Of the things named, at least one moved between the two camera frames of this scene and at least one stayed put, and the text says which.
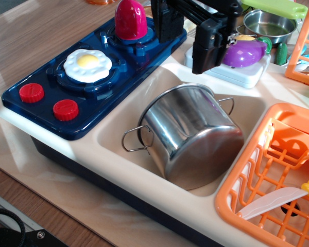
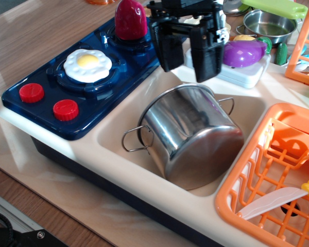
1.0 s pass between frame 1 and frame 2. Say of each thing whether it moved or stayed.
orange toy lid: stayed
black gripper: moved
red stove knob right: stayed
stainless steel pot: stayed
